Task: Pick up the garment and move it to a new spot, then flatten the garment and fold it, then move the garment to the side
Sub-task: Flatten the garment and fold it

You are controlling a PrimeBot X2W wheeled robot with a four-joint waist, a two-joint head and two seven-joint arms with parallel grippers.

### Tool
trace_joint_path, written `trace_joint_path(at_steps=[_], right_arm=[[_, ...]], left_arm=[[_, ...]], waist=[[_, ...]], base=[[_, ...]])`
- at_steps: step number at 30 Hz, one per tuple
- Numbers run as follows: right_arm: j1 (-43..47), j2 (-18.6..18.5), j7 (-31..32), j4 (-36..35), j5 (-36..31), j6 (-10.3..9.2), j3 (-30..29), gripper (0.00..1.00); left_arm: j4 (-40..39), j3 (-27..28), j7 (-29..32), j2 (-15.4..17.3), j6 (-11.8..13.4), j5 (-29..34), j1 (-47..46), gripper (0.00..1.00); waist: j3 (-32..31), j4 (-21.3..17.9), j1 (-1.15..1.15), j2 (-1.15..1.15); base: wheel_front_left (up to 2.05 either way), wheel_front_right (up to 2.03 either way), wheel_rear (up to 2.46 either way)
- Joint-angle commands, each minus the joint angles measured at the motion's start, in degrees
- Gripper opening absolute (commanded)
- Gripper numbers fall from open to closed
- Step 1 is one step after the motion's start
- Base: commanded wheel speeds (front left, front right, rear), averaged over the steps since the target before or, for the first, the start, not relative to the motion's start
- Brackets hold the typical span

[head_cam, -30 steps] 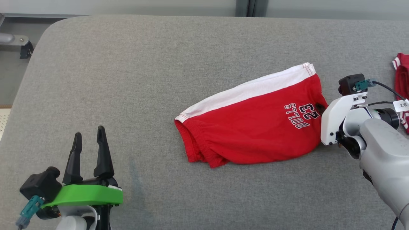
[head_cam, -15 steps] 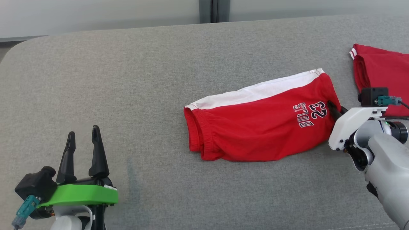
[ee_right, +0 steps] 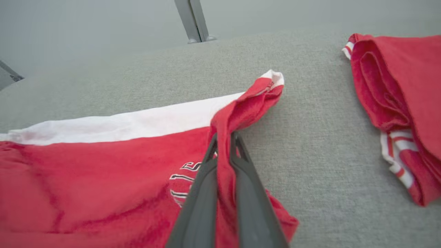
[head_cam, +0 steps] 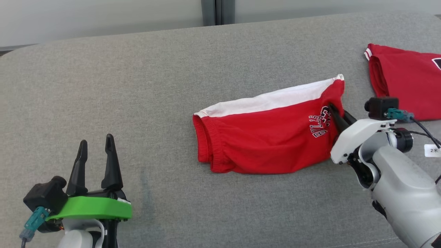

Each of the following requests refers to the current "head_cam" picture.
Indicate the teal camera connector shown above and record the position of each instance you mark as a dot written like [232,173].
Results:
[396,113]
[34,220]

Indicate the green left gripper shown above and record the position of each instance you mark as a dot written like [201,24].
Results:
[93,208]

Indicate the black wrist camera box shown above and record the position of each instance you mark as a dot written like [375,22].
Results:
[380,107]
[44,196]

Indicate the red shorts with white band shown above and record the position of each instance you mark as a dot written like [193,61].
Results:
[262,137]

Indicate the teal right camera connector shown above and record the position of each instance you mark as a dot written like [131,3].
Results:
[396,113]

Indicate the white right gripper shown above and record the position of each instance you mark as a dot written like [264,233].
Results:
[358,137]

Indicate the grey vertical wall post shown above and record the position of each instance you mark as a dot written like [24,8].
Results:
[208,12]

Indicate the teal left camera connector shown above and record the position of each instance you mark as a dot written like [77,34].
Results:
[34,220]

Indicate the red folded jersey shirt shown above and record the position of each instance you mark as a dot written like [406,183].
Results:
[406,79]

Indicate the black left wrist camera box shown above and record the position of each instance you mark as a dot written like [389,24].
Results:
[44,196]

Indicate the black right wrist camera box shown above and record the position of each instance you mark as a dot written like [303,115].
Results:
[380,107]

